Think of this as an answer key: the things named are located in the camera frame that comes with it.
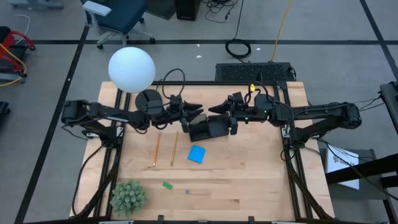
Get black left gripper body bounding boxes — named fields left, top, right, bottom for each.
left=169, top=102, right=190, bottom=133

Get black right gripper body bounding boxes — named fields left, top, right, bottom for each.
left=229, top=99, right=251, bottom=136

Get black mesh desk organizer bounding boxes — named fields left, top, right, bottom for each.
left=188, top=114, right=233, bottom=142

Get yellow wooden pencil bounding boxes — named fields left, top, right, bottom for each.
left=170, top=130, right=180, bottom=167
left=152, top=131, right=162, bottom=168

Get blue sticky note pad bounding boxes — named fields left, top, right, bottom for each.
left=187, top=144, right=206, bottom=164

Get blue office chair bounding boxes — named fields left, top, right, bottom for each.
left=81, top=0, right=157, bottom=50

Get black perforated computer case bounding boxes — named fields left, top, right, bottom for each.
left=215, top=62, right=297, bottom=83

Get white globe desk lamp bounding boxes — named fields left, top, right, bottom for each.
left=108, top=46, right=164, bottom=110

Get green artificial plant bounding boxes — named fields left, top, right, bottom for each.
left=109, top=179, right=148, bottom=218

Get black tower box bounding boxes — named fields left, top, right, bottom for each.
left=174, top=0, right=203, bottom=22

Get white printed paper sheet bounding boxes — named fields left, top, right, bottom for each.
left=324, top=144, right=361, bottom=191

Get black crossbeam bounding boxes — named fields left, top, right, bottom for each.
left=325, top=153, right=398, bottom=189

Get black equipment edge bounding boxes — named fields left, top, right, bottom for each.
left=378, top=81, right=398, bottom=135

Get red and black cart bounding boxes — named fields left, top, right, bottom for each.
left=0, top=26, right=36, bottom=88

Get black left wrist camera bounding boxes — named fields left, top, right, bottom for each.
left=169, top=95, right=184, bottom=108

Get black aluminium table frame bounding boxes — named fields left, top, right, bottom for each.
left=70, top=80, right=336, bottom=224

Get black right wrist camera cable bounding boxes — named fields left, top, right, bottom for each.
left=245, top=81, right=269, bottom=105

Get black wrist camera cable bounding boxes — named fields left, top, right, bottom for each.
left=245, top=81, right=269, bottom=105
left=160, top=68, right=187, bottom=101

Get black left wrist camera cable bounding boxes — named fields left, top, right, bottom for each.
left=160, top=68, right=187, bottom=101

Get silver mounting bracket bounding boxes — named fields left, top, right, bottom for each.
left=281, top=127, right=323, bottom=140
left=82, top=126, right=124, bottom=140

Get coiled black floor cable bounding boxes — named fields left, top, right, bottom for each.
left=224, top=0, right=252, bottom=63

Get yellow cable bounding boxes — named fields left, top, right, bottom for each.
left=271, top=0, right=294, bottom=62

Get black left arm base cable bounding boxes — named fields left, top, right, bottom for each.
left=71, top=144, right=105, bottom=217

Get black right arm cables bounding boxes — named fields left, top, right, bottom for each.
left=354, top=96, right=386, bottom=113

